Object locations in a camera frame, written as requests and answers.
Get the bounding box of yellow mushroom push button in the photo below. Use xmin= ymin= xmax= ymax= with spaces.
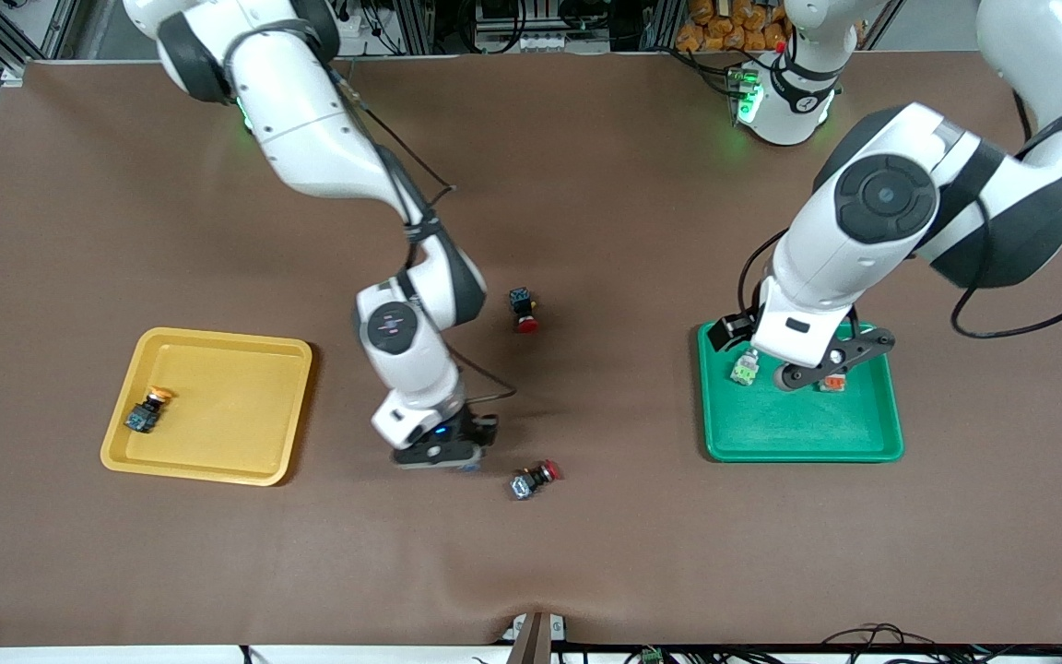
xmin=124 ymin=385 xmax=174 ymax=434

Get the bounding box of green plastic tray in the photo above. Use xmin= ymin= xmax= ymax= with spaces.
xmin=697 ymin=320 xmax=905 ymax=464

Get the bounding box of red mushroom push button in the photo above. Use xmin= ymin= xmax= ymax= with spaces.
xmin=510 ymin=459 xmax=561 ymax=502
xmin=508 ymin=288 xmax=541 ymax=335

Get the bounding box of yellow plastic tray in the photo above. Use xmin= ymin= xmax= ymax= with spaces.
xmin=100 ymin=327 xmax=313 ymax=487

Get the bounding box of brown table mat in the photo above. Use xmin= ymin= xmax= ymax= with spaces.
xmin=0 ymin=51 xmax=1062 ymax=646

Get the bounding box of pile of orange objects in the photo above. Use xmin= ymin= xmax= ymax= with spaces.
xmin=677 ymin=0 xmax=792 ymax=53

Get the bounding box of white power strip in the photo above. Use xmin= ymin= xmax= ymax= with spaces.
xmin=478 ymin=32 xmax=578 ymax=54

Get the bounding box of black cable plug box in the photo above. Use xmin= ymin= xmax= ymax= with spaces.
xmin=714 ymin=315 xmax=756 ymax=354

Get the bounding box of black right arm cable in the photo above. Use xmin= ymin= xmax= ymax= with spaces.
xmin=328 ymin=65 xmax=518 ymax=407

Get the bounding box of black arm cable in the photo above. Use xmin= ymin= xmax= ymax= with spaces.
xmin=328 ymin=65 xmax=518 ymax=407
xmin=736 ymin=88 xmax=1062 ymax=339

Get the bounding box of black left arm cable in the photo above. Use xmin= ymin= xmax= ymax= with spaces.
xmin=736 ymin=88 xmax=1062 ymax=339

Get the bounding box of table edge clamp post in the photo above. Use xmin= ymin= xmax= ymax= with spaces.
xmin=511 ymin=611 xmax=569 ymax=664

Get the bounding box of black floor cable bundle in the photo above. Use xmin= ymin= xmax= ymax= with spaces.
xmin=808 ymin=623 xmax=1062 ymax=664

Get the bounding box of silver aluminium frame post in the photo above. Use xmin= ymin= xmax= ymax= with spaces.
xmin=393 ymin=0 xmax=440 ymax=56

